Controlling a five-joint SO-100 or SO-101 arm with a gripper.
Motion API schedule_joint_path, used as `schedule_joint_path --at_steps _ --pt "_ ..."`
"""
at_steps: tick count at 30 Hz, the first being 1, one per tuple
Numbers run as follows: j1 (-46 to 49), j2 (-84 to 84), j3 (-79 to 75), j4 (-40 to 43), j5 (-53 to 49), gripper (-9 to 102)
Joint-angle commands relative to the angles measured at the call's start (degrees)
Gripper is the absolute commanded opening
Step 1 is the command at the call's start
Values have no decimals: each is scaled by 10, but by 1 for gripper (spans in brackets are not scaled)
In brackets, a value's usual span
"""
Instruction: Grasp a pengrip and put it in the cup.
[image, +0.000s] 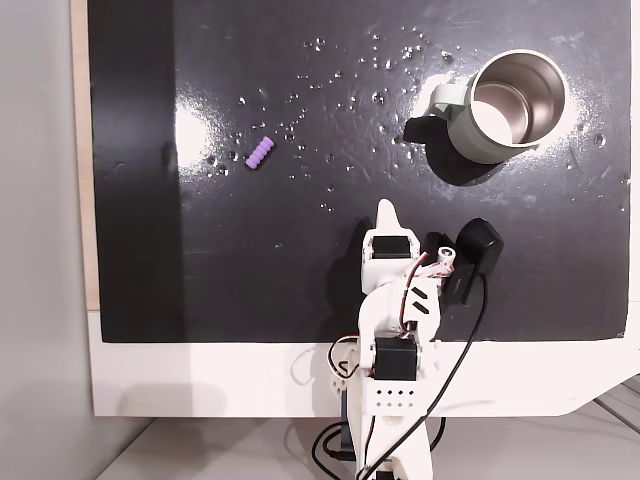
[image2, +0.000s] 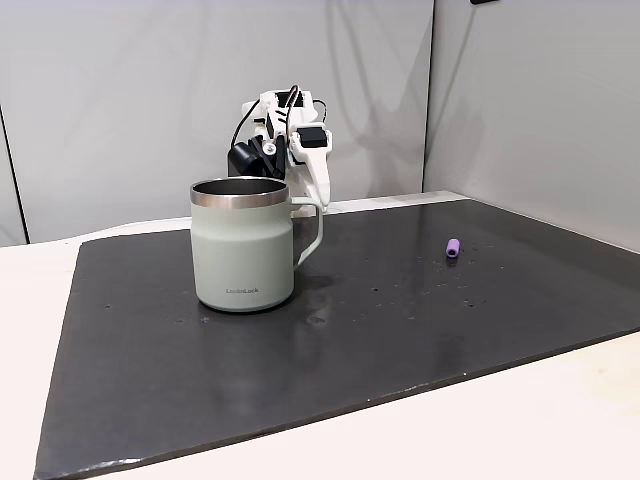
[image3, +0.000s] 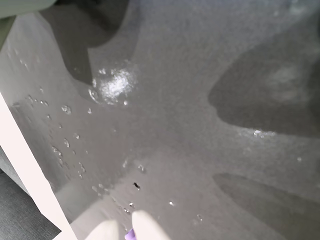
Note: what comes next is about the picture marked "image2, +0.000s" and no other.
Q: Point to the purple pen grip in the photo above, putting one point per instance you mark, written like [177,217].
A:
[453,248]

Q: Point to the black table mat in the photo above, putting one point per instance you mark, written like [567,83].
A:
[350,375]

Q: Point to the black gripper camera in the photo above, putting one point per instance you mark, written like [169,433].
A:
[244,157]

